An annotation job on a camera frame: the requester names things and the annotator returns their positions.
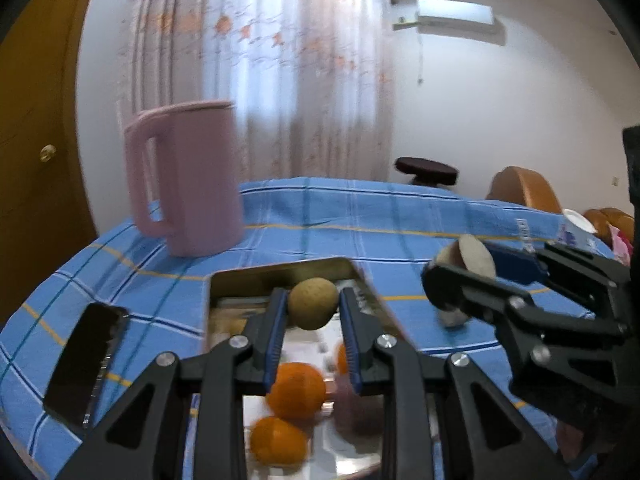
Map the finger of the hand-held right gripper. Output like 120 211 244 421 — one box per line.
421 261 626 348
482 241 631 311

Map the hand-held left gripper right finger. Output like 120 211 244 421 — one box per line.
339 287 573 480

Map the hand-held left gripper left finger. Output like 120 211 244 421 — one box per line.
57 287 290 480

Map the cut brown cylindrical piece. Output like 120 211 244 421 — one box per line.
437 307 471 328
435 234 497 281

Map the brown kiwi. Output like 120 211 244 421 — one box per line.
287 277 338 332

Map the large orange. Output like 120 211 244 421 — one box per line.
265 362 328 421

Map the pink tin box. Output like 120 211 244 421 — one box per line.
202 256 441 480

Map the white mug with blue print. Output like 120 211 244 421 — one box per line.
556 208 598 251

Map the brown leather armchair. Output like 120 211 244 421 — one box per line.
485 166 563 215

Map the brown leather sofa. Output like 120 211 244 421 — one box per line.
582 207 636 241

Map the pink floral cloth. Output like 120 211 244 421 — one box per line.
607 225 635 263

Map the blue checked tablecloth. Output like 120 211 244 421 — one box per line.
0 176 626 480

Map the dark round stool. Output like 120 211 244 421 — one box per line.
394 156 460 188

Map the pink plastic pitcher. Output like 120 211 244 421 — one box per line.
123 100 246 258

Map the black smartphone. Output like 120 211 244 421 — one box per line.
42 302 131 428

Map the white air conditioner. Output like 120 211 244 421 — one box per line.
392 0 503 41

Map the floral sheer curtain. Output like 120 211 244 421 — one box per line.
117 0 398 186

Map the wooden door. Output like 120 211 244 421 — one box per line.
0 0 118 311

